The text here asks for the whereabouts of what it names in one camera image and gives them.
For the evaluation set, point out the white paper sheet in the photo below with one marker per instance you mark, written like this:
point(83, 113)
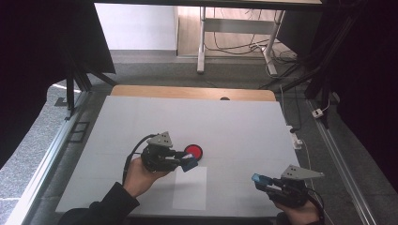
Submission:
point(191, 189)

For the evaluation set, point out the small white adapter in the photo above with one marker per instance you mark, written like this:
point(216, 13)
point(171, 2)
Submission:
point(317, 113)

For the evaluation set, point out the aluminium floor rail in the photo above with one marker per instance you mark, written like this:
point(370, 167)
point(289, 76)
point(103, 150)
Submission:
point(341, 162)
point(47, 159)

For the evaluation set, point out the person's right hand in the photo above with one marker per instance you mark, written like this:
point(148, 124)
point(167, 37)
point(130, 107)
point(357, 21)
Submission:
point(297, 214)

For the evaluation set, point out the person's left hand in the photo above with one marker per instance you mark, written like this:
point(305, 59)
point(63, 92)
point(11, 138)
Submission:
point(141, 178)

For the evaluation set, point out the black curtain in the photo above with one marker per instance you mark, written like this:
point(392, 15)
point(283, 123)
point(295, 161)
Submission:
point(369, 78)
point(31, 62)

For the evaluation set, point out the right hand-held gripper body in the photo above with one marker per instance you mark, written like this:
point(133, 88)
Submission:
point(291, 187)

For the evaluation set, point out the white table cover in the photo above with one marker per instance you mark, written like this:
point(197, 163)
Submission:
point(225, 125)

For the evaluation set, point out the blue stamp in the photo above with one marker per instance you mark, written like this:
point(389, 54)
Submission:
point(189, 162)

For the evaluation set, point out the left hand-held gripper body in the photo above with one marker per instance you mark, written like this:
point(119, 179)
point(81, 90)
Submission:
point(156, 153)

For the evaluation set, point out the black metal stand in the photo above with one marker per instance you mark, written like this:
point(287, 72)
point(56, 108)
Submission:
point(75, 78)
point(316, 72)

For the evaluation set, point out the white metal desk frame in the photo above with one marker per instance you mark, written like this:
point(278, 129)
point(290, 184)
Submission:
point(237, 25)

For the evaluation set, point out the round red ink pad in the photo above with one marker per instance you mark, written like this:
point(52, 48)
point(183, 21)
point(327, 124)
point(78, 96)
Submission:
point(194, 150)

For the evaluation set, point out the blue stamp cap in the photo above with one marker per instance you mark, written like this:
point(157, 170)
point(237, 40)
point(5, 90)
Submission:
point(259, 178)

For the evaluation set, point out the white power strip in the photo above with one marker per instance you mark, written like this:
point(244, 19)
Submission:
point(295, 139)

